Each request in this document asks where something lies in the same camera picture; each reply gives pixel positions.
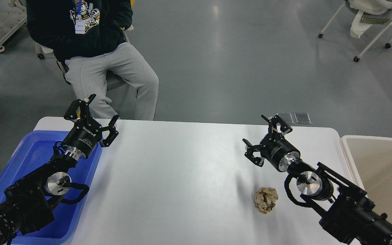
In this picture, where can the right floor outlet plate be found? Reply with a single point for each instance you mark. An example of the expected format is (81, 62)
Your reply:
(303, 118)

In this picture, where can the blue plastic tray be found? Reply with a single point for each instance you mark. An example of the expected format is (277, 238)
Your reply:
(36, 149)

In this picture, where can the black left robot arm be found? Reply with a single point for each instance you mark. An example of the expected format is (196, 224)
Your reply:
(30, 201)

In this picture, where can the seated person in black hoodie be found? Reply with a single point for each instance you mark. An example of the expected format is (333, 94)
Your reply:
(89, 37)

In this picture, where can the white office chair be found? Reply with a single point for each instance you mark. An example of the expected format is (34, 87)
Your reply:
(367, 13)

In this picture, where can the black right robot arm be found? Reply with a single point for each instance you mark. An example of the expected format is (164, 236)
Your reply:
(346, 212)

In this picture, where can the left floor outlet plate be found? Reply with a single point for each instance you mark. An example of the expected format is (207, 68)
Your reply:
(287, 117)

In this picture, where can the brown paper ball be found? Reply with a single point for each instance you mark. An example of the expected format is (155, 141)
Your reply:
(265, 199)

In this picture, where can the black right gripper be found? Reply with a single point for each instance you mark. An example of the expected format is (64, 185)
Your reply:
(273, 147)

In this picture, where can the floor outlet plate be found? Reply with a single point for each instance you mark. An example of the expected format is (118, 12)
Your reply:
(287, 117)
(303, 118)

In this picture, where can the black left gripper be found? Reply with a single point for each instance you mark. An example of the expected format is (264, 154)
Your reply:
(86, 132)

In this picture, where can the beige plastic bin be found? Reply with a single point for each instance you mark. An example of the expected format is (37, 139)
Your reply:
(370, 161)

